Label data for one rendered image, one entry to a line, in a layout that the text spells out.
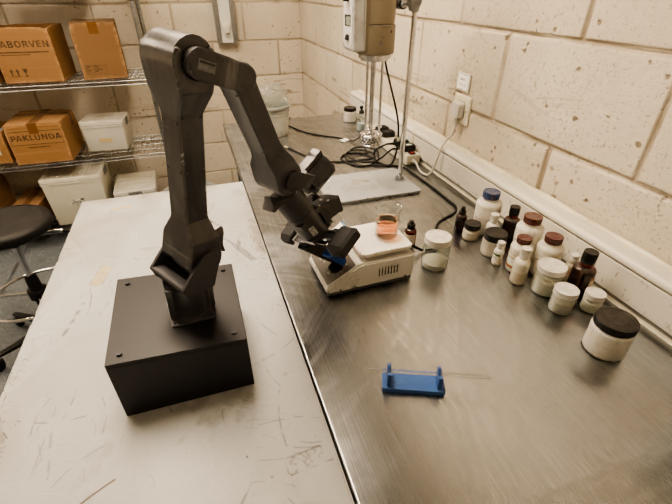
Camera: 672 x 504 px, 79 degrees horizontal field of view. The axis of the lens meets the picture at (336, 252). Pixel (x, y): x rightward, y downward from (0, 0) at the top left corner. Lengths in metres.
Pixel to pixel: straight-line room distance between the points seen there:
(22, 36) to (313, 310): 2.41
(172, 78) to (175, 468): 0.50
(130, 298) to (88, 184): 2.31
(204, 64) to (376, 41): 0.72
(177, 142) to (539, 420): 0.64
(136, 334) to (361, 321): 0.39
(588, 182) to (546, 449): 0.59
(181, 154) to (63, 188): 2.53
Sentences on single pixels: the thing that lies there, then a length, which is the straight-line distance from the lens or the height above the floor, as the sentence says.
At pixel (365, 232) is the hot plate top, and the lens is 0.90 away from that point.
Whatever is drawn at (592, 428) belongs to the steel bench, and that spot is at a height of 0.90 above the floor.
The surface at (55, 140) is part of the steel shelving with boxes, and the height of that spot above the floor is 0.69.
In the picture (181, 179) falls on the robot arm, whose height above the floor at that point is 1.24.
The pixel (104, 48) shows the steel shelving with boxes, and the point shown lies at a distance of 2.83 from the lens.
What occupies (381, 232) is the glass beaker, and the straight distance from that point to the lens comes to 0.87.
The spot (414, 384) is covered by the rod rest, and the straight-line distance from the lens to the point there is 0.70.
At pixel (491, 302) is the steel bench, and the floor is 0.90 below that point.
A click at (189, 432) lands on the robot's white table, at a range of 0.69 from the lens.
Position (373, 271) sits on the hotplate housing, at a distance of 0.86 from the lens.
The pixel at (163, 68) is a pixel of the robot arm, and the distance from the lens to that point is 0.53.
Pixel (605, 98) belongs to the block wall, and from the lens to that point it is 1.03.
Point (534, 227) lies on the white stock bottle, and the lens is 1.03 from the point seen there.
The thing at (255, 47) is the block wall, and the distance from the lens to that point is 3.20.
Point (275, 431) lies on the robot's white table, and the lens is 0.66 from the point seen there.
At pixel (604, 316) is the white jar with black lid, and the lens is 0.84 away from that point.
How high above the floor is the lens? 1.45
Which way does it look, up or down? 33 degrees down
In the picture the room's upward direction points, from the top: straight up
